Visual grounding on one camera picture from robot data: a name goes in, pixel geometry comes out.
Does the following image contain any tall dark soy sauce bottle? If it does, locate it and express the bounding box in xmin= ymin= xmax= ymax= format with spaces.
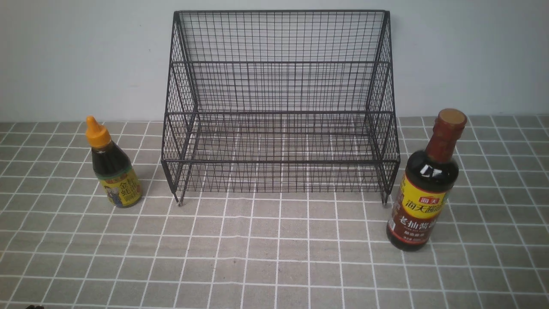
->
xmin=386 ymin=108 xmax=468 ymax=251

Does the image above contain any small orange-capped sauce bottle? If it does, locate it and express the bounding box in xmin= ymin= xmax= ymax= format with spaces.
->
xmin=85 ymin=116 xmax=142 ymax=209

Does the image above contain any grey checkered tablecloth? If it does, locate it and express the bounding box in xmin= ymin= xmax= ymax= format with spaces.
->
xmin=0 ymin=115 xmax=549 ymax=309

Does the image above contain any black wire mesh shelf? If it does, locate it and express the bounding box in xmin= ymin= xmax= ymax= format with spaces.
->
xmin=160 ymin=9 xmax=401 ymax=203

